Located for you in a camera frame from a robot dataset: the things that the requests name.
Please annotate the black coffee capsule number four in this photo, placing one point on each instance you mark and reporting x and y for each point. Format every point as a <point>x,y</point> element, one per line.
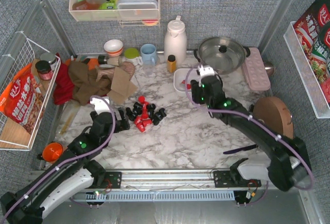
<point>159,115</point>

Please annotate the orange plate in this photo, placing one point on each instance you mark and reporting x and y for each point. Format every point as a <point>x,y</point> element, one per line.
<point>93,62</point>

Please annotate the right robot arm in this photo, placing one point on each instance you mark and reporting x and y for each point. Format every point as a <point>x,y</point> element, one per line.
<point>289,160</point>

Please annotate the red lid jar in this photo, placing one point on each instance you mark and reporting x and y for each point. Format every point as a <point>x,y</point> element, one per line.
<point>44,70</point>

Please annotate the white right wall basket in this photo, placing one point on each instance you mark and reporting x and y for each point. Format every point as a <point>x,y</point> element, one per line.
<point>312,88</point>

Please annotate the orange juice bottle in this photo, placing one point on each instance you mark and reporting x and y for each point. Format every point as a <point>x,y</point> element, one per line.
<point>171,63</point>

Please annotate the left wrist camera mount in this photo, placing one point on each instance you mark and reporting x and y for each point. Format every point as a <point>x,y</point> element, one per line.
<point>100,104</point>

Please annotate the clear glass cup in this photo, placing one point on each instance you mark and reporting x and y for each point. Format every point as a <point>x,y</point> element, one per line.
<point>148,69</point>

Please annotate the red coffee capsule bottom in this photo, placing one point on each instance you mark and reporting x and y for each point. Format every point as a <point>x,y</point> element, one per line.
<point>141,127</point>

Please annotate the white thermos jug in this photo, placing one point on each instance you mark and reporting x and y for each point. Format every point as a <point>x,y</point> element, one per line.
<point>175,41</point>

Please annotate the purple knife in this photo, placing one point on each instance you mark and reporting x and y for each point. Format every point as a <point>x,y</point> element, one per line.
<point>247,148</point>

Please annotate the silver lid jar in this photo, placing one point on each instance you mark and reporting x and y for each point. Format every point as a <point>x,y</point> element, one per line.
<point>50,58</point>

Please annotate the red coffee capsule top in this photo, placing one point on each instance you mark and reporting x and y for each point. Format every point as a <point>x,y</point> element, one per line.
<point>141,99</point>

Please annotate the striped pink towel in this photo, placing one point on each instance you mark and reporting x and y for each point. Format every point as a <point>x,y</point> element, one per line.
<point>108,71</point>

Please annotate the orange striped bowl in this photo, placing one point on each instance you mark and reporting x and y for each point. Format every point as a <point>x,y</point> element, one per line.
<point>113,47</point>

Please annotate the cream wall basket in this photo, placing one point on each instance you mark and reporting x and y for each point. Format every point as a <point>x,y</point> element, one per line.
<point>87,10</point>

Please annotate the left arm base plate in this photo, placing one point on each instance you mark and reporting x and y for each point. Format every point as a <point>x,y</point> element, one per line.
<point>109,180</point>

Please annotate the clear plastic food container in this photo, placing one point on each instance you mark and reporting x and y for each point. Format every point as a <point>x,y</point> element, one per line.
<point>137,9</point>

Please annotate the brown cardboard piece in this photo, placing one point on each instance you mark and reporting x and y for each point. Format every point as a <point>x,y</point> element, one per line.
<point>121,87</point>

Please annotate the pink egg tray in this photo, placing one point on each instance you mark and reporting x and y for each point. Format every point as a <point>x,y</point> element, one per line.
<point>254,71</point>

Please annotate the orange mug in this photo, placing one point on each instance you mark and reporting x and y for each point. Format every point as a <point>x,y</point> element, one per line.
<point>51,152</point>

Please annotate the green lid cup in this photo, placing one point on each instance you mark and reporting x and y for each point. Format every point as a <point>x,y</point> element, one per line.
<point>132,55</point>

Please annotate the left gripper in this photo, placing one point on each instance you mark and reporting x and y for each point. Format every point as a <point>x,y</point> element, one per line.
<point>117,120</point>

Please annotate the orange snack bag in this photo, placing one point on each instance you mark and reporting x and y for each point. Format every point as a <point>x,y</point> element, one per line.
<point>21,102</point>

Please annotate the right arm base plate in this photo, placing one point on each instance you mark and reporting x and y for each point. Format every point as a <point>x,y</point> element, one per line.
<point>224,179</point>

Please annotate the blue mug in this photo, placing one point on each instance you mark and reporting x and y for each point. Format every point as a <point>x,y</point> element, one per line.
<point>149,54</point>

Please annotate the round wooden cutting board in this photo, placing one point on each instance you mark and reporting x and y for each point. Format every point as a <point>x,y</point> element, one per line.
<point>273,112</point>

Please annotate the black bottle cap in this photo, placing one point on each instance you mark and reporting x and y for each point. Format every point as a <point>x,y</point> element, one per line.
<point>102,59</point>

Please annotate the steel pot with lid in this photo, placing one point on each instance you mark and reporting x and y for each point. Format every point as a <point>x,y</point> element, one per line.
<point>223,54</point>

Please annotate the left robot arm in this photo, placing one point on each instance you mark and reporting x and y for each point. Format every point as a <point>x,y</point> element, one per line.
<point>74,171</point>

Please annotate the steel ladle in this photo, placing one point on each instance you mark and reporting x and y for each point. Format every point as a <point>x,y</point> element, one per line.
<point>269,67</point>

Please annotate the red cloth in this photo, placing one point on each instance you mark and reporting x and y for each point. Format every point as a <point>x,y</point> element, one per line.
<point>64,86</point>

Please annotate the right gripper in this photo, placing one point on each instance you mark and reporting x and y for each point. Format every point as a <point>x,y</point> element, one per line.
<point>195,90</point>

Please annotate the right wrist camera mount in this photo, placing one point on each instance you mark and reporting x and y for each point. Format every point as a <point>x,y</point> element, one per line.
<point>204,71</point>

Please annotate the black coffee capsule left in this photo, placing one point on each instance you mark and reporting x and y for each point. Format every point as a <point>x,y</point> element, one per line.
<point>131,115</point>

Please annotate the brown cloth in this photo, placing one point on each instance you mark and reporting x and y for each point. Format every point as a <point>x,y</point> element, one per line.
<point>85,82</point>

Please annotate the red seasoning packet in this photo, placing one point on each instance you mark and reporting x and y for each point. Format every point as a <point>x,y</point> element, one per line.
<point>312,30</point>

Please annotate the white plastic storage basket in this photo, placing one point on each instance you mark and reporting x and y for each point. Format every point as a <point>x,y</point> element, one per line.
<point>180,75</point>

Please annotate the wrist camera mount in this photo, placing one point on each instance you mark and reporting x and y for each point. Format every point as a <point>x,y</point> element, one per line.
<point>100,104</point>
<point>204,71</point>

